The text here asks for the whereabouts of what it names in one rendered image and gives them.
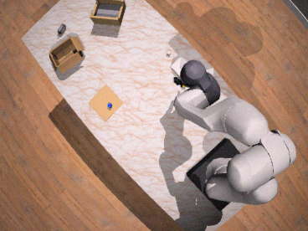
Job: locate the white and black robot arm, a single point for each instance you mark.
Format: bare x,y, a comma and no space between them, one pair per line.
270,154

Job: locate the tan square mat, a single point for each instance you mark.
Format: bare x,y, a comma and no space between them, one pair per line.
100,101

